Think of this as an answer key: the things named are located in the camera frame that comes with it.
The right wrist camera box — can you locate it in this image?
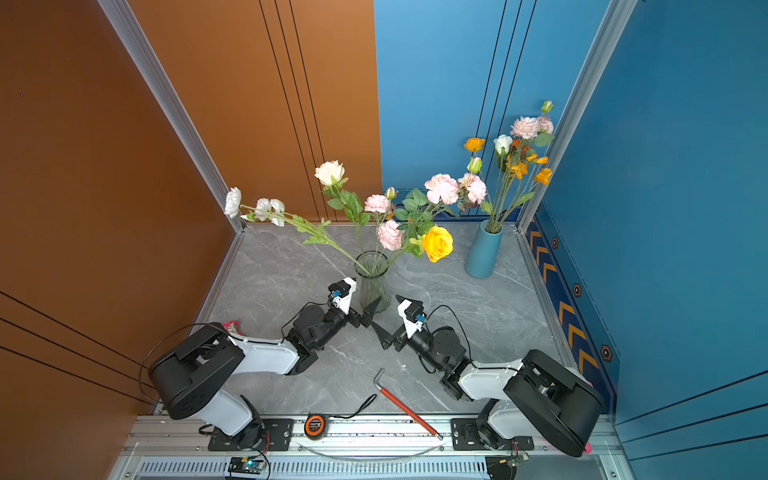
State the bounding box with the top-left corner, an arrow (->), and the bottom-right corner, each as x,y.
395,295 -> 426,339

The clear ribbed glass vase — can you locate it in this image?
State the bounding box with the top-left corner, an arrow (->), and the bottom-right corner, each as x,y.
354,250 -> 391,313

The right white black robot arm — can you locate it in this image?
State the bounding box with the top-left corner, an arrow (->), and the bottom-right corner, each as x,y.
369,321 -> 605,457

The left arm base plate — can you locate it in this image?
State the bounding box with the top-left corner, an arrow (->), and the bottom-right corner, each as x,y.
208,418 -> 294,453

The orange gerbera flower stem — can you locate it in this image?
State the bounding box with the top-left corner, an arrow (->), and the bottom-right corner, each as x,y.
501,139 -> 531,222

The pink peony flower stem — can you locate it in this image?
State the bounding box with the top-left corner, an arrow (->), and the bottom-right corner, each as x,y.
497,100 -> 556,232

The pink rose spray stem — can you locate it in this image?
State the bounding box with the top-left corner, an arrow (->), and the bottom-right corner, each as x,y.
394,156 -> 487,239

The white rose flower stem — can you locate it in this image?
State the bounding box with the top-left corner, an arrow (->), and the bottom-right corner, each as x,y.
489,134 -> 514,233

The cream rose flower stem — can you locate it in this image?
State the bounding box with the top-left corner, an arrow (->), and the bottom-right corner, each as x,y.
314,160 -> 370,252

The blue ceramic cylinder vase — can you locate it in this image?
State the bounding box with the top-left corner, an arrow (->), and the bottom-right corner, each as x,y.
465,220 -> 503,279

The pink ranunculus flower stem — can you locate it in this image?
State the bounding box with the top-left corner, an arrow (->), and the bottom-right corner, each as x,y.
364,187 -> 403,252

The pink candy wrapper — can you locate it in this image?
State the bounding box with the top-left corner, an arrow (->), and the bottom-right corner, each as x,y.
222,320 -> 242,335

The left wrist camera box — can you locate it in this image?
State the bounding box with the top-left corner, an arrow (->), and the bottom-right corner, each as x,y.
328,277 -> 357,315

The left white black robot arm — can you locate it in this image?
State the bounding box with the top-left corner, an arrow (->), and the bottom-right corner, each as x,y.
148,292 -> 381,451

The green circuit board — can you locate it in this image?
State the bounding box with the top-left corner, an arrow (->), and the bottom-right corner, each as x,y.
227,456 -> 270,479

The yellow poppy flower bunch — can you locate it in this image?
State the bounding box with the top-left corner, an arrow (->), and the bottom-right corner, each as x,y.
491,147 -> 553,217

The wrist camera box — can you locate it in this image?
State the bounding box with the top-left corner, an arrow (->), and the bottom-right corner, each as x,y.
395,295 -> 426,339
328,277 -> 357,315

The white ranunculus flower stem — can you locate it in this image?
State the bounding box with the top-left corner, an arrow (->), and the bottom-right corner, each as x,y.
223,187 -> 371,274

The orange black tape measure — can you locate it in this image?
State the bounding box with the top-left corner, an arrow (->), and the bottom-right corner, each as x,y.
304,413 -> 328,441

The red handled hammer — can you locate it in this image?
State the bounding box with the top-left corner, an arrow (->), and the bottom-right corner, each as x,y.
373,368 -> 443,440

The yellow orange rose stem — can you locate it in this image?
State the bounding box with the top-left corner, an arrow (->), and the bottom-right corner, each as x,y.
389,225 -> 454,265

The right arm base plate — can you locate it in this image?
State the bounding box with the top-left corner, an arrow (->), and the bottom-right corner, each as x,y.
450,418 -> 535,452

